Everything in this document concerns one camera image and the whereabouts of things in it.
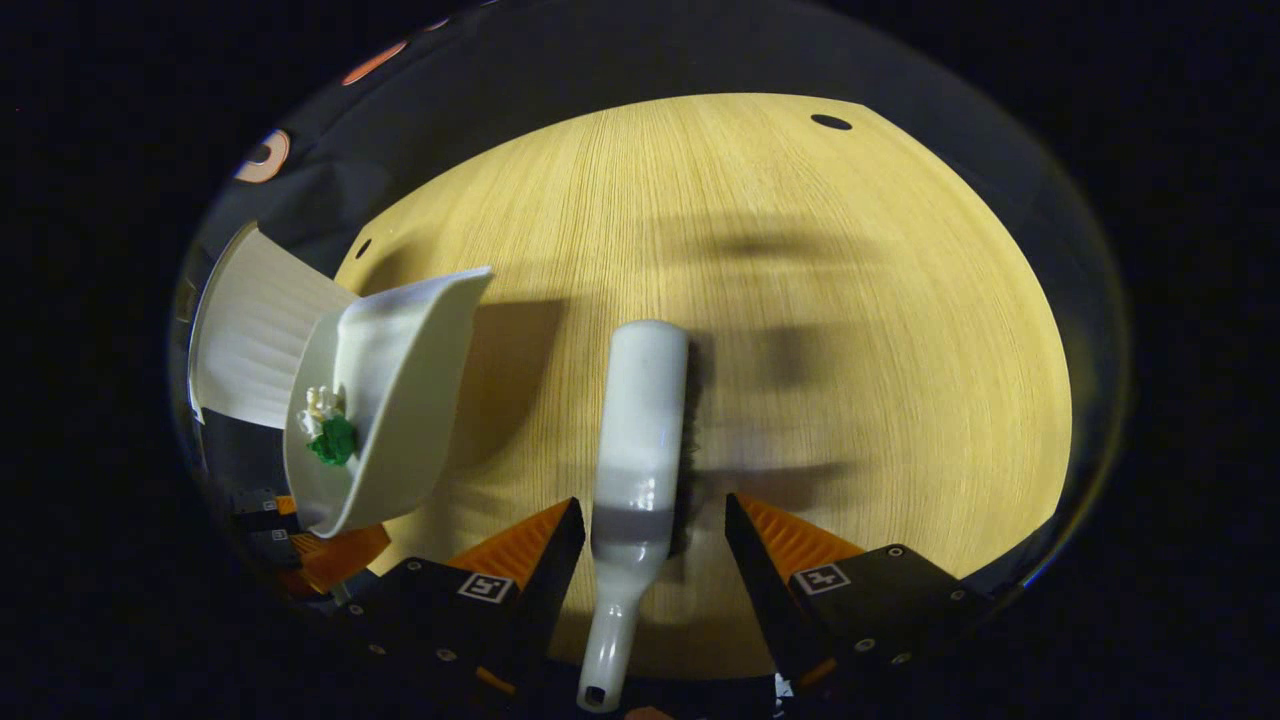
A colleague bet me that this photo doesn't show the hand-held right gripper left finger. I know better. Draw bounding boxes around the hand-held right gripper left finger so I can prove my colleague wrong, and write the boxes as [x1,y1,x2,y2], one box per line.
[345,497,588,699]

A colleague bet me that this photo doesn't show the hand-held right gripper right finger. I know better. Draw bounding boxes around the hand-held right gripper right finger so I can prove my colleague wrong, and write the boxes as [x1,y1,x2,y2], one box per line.
[724,492,996,694]

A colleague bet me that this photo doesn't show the green paper ball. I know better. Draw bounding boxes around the green paper ball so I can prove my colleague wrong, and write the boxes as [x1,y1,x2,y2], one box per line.
[307,415,359,467]

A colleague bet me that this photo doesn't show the white paper ball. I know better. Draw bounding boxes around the white paper ball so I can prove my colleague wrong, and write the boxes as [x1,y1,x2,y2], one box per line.
[298,385,346,438]

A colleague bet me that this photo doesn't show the white ribbed garbage bin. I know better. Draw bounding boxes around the white ribbed garbage bin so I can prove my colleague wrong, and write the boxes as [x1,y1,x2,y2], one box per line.
[188,222,361,431]

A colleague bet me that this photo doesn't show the small white broom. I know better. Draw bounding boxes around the small white broom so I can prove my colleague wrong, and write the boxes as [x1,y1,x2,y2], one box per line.
[577,320,701,713]

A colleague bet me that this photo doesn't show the white dustpan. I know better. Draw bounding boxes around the white dustpan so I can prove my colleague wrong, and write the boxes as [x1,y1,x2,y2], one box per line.
[283,266,494,539]

